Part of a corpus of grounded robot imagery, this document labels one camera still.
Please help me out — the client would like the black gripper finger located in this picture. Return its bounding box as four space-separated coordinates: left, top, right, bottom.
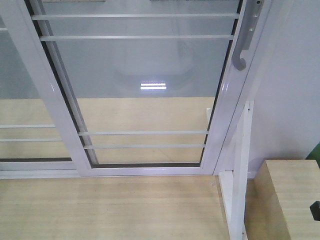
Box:
309 200 320 221

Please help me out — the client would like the grey door handle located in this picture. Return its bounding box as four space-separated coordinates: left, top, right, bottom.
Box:
231 0 264 71

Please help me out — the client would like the white sliding glass door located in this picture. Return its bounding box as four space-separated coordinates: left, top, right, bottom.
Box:
8 0 273 178

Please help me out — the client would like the light wooden box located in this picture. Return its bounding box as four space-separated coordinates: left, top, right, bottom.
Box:
245 159 320 240

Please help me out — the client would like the white wooden support brace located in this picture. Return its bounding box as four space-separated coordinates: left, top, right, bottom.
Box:
218 100 254 240

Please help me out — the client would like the white fixed glass panel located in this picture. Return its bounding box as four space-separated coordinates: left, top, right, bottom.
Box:
0 16 79 179

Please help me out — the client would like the white door frame post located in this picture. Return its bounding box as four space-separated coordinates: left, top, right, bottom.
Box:
202 0 293 175

